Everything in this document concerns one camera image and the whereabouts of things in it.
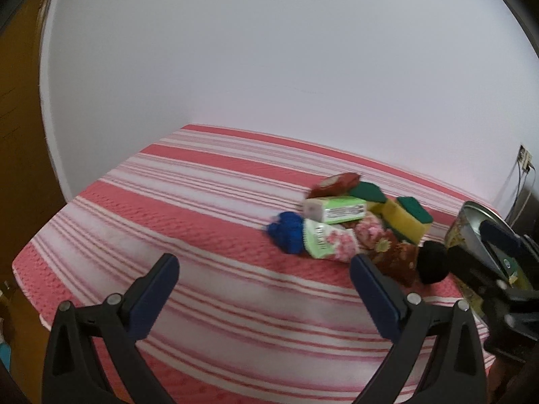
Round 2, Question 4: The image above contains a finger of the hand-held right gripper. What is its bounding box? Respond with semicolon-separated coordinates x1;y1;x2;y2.
479;220;532;262
447;247;511;300

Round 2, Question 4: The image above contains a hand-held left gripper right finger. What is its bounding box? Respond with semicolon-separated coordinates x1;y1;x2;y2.
349;253;491;404

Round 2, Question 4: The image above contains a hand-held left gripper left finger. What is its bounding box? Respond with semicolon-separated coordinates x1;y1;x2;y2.
42;253;180;404

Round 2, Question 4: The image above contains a stainless steel bowl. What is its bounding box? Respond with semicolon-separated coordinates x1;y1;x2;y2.
444;200;539;316

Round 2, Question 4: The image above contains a black round scrubber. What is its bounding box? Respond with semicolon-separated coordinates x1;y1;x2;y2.
416;241;451;284

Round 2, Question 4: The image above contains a yellow sponge green scourer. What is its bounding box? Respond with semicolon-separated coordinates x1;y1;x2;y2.
349;181;397;216
380;196;434;245

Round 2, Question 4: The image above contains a red striped desktop cloth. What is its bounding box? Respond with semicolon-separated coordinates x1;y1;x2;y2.
12;123;504;404

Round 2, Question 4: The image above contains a yellow green packet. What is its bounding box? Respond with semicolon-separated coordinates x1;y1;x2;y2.
501;257;534;291

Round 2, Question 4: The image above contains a brown floral packet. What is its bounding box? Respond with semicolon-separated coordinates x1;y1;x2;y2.
368;229;421;288

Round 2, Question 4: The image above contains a pink floral packet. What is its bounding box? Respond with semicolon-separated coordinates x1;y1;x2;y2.
353;212;390;253

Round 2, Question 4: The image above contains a green floral packet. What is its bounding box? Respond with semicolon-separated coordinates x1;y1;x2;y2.
302;218;360;262

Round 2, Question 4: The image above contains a white green soap box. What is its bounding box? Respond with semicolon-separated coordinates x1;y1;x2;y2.
303;196;368;225

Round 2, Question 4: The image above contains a blue mesh scrubber ball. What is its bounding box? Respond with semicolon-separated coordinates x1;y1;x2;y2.
266;211;305;255

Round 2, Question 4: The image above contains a red snack packet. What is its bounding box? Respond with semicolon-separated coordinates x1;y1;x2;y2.
309;172;361;199

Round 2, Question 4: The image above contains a wooden door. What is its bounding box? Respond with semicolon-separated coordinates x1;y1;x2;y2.
0;0;81;337

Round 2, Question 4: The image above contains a white cable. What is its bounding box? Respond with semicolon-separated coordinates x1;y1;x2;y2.
511;167;538;225

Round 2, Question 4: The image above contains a black cable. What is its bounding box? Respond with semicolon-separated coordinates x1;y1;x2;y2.
504;163;527;220

